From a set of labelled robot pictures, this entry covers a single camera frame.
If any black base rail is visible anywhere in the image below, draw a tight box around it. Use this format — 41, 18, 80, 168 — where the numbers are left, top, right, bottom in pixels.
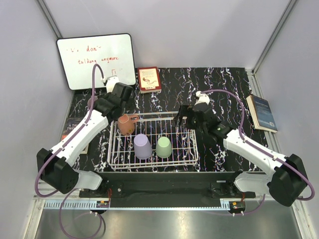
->
79, 172, 256, 210

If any light green plastic cup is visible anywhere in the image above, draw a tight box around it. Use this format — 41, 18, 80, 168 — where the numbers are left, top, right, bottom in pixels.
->
156, 136, 172, 158

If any lavender plastic cup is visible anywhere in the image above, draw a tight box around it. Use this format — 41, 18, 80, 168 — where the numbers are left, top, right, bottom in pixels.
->
134, 133, 152, 160

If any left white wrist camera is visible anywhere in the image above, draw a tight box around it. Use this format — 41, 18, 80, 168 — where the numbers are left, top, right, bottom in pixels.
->
101, 76, 120, 93

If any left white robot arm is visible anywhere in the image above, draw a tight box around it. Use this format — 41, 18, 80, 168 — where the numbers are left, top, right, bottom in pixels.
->
35, 83, 133, 197

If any red and cream book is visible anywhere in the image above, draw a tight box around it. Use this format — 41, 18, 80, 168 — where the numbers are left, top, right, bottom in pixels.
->
138, 67, 161, 94

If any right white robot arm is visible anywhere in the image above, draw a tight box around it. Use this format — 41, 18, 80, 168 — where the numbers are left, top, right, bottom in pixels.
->
174, 103, 308, 207

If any mauve ceramic mug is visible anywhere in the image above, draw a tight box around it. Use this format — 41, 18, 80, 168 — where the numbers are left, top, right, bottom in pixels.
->
87, 97, 96, 108

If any blue paperback book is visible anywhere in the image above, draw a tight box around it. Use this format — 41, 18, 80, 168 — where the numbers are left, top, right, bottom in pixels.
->
246, 95, 278, 133

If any orange pink mug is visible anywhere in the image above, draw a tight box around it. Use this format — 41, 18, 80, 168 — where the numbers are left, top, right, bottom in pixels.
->
117, 114, 140, 135

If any black marbled table mat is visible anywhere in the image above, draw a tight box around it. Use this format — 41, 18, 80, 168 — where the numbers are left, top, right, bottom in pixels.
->
67, 68, 268, 172

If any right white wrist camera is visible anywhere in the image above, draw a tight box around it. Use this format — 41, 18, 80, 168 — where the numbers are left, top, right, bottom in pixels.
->
195, 91, 210, 105

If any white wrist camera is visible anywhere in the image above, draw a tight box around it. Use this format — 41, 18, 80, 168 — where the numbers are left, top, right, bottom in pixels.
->
101, 76, 120, 93
195, 91, 210, 105

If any white dry-erase board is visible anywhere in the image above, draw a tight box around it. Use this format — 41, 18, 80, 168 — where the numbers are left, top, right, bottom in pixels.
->
56, 33, 136, 91

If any white slotted cable duct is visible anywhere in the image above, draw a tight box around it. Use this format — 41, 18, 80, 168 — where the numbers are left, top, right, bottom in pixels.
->
44, 200, 110, 210

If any Tale of Two Cities book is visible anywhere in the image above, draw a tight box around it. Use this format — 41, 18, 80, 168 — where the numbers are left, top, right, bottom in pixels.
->
61, 117, 82, 140

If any white wire dish rack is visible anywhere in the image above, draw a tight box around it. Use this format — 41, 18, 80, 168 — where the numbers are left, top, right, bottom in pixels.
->
107, 111, 199, 172

